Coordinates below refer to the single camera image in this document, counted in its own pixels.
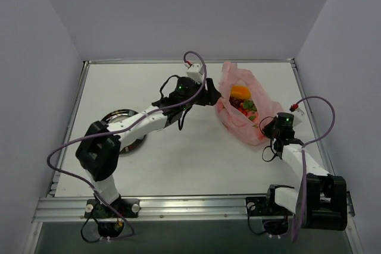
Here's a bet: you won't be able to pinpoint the pink plastic bag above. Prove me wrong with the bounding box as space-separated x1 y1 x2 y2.
216 62 283 146

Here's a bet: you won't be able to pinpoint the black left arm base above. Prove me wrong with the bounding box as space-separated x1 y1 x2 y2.
80 196 140 244

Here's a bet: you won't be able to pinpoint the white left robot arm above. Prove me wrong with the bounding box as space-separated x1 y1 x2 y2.
75 77 221 218

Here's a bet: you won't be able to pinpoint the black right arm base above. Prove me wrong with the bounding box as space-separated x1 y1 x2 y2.
245 184 294 239

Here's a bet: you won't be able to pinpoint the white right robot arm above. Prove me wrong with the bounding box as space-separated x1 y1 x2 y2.
262 112 348 231

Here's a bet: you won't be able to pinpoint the dark red fake grapes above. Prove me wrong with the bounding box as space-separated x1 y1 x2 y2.
229 96 245 110

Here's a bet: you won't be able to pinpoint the orange fake fruit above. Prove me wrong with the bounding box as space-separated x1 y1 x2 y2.
230 85 251 100

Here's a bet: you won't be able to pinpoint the red fake cherry tomatoes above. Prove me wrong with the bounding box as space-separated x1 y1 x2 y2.
239 108 258 121

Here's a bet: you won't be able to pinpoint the black rimmed round plate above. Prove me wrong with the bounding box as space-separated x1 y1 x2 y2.
101 109 146 156

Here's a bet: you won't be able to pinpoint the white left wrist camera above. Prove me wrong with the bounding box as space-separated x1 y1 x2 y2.
186 64 205 83

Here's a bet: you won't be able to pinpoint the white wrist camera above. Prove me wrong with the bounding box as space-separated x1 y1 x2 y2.
186 64 205 83
289 104 305 127

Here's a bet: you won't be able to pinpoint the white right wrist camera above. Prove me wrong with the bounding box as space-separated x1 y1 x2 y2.
289 104 305 127

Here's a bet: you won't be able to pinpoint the aluminium front rail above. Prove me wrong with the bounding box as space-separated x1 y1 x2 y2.
31 192 357 224

